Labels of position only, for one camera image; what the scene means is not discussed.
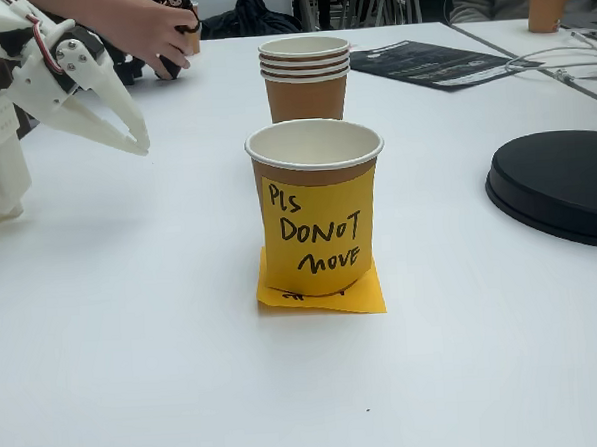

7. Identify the black leader arm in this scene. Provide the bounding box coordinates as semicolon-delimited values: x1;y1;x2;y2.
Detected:
99;0;205;87

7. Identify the brown paper cup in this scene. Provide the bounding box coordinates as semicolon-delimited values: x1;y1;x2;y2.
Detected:
181;0;204;56
526;0;578;35
260;59;352;79
243;116;392;301
259;53;351;73
260;65;353;126
257;34;351;66

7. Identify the yellow handwritten sticky note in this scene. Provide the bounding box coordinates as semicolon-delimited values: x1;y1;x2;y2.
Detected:
259;164;382;292
253;239;387;321

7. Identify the person's hand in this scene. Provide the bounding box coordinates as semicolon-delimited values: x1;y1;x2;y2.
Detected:
109;0;205;82

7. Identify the black bag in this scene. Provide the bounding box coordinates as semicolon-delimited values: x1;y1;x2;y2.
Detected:
199;0;303;40

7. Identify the black printed leaflet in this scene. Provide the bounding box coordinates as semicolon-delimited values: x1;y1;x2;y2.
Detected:
347;32;548;100

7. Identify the black round disc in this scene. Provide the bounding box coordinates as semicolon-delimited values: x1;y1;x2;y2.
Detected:
482;127;597;259

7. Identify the dark flat device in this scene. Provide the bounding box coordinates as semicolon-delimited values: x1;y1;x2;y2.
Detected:
560;11;597;34

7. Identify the red white black servo wire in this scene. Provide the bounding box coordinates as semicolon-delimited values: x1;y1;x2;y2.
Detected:
19;10;67;78

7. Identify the white cable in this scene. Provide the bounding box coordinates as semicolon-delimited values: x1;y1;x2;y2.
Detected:
502;30;597;84

